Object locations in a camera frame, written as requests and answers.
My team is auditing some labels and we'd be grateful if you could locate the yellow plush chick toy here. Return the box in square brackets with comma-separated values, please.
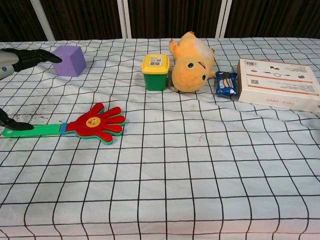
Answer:
[168, 31, 217, 93]

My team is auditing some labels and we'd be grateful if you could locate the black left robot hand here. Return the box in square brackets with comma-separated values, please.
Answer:
[0, 48, 63, 131]

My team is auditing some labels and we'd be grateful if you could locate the white black checkered tablecloth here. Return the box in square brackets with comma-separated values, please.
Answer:
[0, 37, 320, 240]

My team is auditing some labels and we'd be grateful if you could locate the red green hand clapper toy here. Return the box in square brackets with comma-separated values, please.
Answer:
[2, 102, 127, 146]

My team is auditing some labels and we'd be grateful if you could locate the white cardboard box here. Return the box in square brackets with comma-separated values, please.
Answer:
[236, 58, 320, 113]

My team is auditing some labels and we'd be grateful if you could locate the purple foam cube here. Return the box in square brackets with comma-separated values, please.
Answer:
[51, 45, 87, 77]

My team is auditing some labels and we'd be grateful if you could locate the slanted white frame post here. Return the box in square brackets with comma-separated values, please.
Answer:
[30, 0, 56, 41]

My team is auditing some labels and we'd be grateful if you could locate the green bin with yellow lid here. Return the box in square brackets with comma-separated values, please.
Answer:
[140, 53, 171, 91]

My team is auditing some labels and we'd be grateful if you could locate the blue cookie snack packet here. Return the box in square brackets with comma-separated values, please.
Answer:
[215, 70, 238, 96]

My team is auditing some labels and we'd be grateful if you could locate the dark brown curtain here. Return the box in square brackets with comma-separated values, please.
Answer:
[0, 0, 320, 42]

